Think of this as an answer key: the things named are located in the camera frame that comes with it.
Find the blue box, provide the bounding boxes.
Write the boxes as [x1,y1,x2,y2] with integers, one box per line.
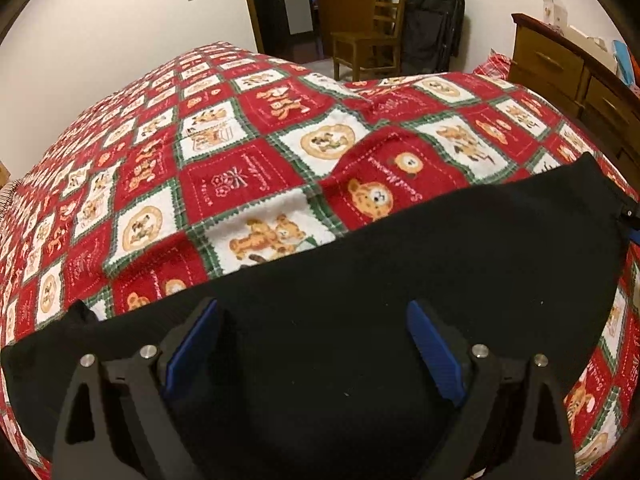
[612,40,636,84]

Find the wooden chair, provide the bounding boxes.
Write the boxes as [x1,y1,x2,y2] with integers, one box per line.
[331,0,407,82]

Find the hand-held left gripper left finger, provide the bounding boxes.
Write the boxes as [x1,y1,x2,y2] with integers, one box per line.
[51,297,221,480]

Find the white flat box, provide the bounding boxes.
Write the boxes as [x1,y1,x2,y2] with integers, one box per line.
[575,27,614,57]

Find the red printed blanket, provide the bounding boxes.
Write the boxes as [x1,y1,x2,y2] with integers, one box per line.
[0,40,640,478]

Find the wooden dresser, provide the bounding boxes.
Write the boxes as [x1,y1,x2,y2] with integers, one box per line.
[510,12,640,171]

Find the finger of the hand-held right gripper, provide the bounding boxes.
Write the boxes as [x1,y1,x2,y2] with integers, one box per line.
[621,204,640,250]

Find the red printed cloth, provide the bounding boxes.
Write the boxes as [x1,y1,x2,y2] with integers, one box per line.
[472,49,516,81]

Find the black pants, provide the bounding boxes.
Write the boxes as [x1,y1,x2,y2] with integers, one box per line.
[0,152,633,480]

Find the white card box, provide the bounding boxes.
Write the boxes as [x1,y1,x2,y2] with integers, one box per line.
[539,0,569,28]

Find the black folded luggage bag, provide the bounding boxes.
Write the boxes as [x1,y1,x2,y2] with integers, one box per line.
[401,0,466,76]

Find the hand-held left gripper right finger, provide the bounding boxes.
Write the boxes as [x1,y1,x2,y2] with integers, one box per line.
[406,300,576,480]

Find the wooden door frame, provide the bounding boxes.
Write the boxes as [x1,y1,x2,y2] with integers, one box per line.
[238,0,267,54]

